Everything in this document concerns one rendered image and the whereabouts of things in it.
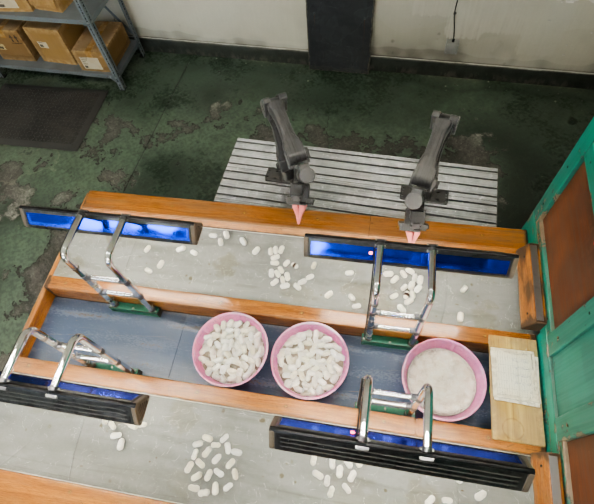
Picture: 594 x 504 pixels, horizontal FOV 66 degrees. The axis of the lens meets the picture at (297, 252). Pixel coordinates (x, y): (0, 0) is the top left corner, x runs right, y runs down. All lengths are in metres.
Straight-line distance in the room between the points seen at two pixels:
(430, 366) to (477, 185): 0.85
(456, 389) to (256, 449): 0.67
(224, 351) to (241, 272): 0.31
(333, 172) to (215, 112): 1.55
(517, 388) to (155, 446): 1.17
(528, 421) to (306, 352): 0.72
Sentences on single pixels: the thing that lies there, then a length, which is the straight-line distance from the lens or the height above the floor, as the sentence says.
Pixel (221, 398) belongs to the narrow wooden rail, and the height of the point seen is 0.76.
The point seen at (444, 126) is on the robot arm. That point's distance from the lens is 1.70.
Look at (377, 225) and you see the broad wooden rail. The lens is 1.83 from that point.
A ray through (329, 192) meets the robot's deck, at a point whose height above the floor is 0.66.
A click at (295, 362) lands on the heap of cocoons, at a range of 1.64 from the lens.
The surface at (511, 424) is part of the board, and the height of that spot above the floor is 0.78.
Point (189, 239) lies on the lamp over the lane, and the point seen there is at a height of 1.07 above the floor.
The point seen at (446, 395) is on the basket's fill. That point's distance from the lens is 1.63.
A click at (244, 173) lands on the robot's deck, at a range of 2.14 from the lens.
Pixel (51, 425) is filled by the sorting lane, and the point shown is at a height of 0.74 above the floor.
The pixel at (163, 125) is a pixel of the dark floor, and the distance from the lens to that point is 3.49.
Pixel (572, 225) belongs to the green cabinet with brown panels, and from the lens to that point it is 1.62.
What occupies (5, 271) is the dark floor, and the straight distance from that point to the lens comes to 3.25.
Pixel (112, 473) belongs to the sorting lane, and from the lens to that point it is 1.72.
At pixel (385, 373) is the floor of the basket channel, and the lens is 1.68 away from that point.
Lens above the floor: 2.30
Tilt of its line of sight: 60 degrees down
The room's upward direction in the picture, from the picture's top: 9 degrees counter-clockwise
